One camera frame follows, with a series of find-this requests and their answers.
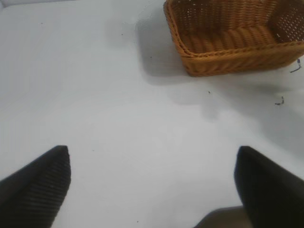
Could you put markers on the brown woven wicker basket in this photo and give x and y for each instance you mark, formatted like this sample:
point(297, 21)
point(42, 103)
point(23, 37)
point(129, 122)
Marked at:
point(228, 42)

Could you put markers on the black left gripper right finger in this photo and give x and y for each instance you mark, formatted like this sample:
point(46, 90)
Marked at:
point(273, 190)

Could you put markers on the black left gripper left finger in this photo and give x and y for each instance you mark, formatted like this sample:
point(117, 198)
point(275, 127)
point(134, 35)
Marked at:
point(35, 190)

